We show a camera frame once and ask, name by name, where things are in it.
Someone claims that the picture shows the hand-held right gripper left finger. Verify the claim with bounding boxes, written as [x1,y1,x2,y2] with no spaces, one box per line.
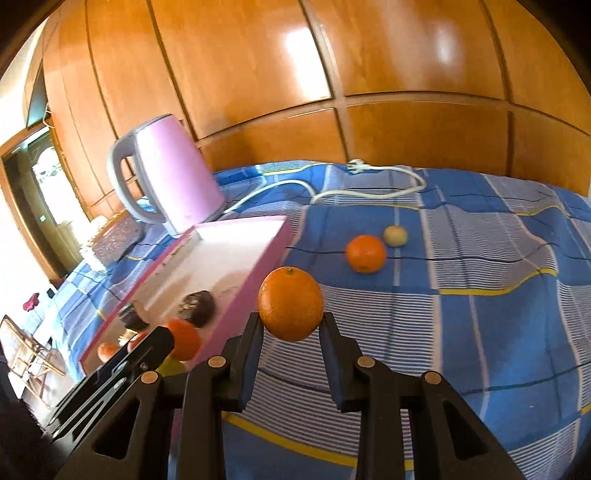
[58,313,265,480]

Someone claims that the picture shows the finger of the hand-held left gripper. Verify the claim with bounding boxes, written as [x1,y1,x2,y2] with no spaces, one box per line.
[43,325,175,440]

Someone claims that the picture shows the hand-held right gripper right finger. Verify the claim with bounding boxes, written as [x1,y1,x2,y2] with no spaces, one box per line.
[320,313,528,480]

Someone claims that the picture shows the green tomato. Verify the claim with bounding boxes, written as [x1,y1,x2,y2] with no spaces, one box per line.
[156,357,186,377]

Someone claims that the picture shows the dark brown cylinder piece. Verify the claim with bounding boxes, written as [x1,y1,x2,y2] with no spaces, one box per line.
[117,300,150,332]

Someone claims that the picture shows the orange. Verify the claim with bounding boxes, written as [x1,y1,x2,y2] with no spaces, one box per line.
[168,318,203,362]
[258,266,325,343]
[346,234,388,274]

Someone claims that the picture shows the dark brown round fruit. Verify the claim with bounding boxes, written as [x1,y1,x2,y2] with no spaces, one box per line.
[178,290,216,329]

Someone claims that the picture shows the pink shallow box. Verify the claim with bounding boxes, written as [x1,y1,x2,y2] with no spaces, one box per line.
[79,216,293,384]

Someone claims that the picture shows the glittery brown box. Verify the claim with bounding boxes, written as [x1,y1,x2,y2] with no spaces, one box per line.
[93,216,145,269]

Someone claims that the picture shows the wooden folding rack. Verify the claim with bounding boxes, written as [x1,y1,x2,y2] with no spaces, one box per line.
[0,315,66,408]

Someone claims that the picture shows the blue plaid blanket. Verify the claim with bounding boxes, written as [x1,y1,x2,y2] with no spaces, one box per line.
[46,161,591,480]

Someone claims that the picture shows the small beige round fruit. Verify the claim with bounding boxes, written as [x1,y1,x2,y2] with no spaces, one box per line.
[383,224,409,247]

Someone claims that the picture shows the pink electric kettle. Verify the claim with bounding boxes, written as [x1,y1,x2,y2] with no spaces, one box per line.
[107,114,227,239]

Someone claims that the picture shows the wooden framed doorway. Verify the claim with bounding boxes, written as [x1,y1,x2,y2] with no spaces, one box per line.
[0,124,90,288]

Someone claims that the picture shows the wooden wardrobe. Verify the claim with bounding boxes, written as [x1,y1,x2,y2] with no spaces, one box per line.
[23,0,591,222]

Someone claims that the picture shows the white power cable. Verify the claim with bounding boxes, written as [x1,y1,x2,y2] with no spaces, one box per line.
[222,159,428,220]

